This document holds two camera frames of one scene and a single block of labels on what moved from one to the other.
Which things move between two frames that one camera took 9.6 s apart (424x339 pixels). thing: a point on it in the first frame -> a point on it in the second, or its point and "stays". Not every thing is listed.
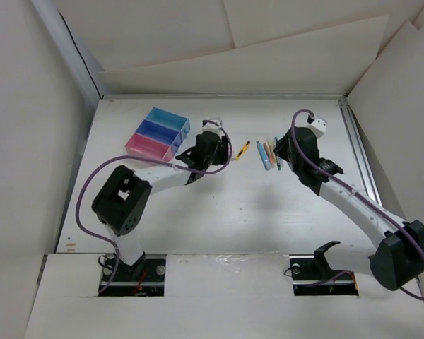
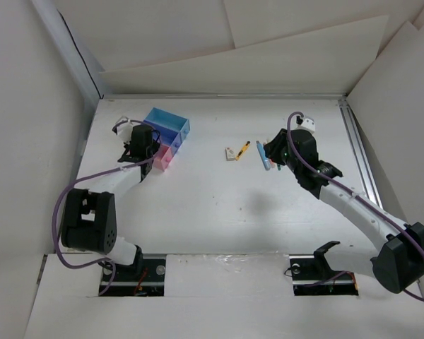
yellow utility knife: x=242 y=151 stays
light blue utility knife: x=263 y=155 stays
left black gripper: x=221 y=149 -> x=127 y=144
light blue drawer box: x=169 y=120 stays
